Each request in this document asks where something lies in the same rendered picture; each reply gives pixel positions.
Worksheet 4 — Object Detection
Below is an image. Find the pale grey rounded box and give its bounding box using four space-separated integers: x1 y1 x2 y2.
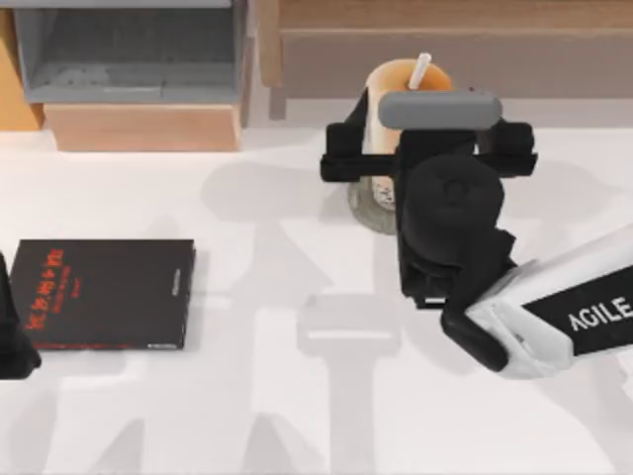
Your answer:
377 90 502 132

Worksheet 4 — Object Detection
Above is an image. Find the orange drink cup with straw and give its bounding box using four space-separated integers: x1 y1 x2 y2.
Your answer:
346 52 454 235

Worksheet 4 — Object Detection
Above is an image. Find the wooden open shelf unit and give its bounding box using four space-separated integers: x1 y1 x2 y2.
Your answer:
258 0 633 122

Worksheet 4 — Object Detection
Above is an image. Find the pale wooden drawer front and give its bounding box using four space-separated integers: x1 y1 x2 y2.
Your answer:
44 102 244 152

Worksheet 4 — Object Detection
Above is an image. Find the grey pierced drawer inside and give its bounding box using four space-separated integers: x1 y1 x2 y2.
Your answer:
13 0 247 106

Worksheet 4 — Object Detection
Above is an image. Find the black book with red lettering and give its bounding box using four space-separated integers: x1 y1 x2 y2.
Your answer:
10 238 198 352

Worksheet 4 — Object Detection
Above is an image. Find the orange wooden cupboard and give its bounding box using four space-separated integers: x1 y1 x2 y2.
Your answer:
0 8 46 133

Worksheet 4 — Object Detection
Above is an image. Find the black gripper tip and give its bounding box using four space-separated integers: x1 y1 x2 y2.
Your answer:
0 250 43 383

